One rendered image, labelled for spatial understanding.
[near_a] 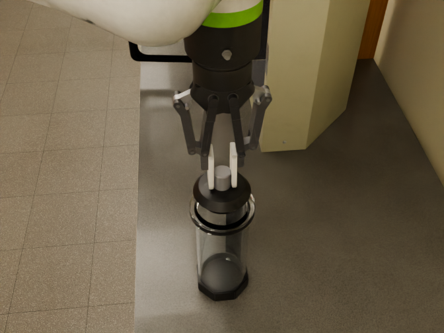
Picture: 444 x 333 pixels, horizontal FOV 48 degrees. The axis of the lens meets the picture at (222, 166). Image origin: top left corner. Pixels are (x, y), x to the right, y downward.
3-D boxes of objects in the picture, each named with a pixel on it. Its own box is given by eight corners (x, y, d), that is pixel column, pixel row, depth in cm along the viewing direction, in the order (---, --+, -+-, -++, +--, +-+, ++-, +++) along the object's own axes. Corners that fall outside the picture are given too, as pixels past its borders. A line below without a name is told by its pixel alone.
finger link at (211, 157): (213, 157, 72) (209, 157, 72) (213, 189, 77) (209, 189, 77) (212, 143, 74) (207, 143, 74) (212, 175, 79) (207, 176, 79)
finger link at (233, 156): (229, 141, 74) (234, 141, 75) (229, 174, 79) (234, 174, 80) (232, 156, 72) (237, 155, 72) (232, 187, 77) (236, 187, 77)
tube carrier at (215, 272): (246, 250, 101) (250, 178, 86) (254, 297, 94) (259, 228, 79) (192, 254, 101) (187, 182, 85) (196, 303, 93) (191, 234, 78)
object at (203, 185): (246, 176, 85) (247, 148, 80) (254, 219, 78) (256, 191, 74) (191, 180, 84) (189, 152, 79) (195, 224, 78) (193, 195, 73)
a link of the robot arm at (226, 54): (184, 34, 53) (270, 29, 54) (179, -17, 61) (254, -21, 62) (187, 80, 57) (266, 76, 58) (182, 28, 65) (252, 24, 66)
